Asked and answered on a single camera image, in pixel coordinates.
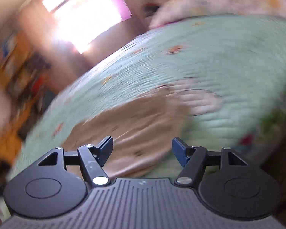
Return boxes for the pink window curtains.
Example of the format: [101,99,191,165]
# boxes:
[14,0,158,94]

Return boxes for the wooden bookshelf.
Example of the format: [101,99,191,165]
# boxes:
[0,31,51,174]

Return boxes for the beige smiley print baby garment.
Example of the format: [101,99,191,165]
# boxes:
[62,87,190,179]

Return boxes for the floral folded duvet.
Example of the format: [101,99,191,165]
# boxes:
[149,0,286,28]

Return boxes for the green quilted bee bedspread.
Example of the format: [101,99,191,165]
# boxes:
[10,15,286,177]

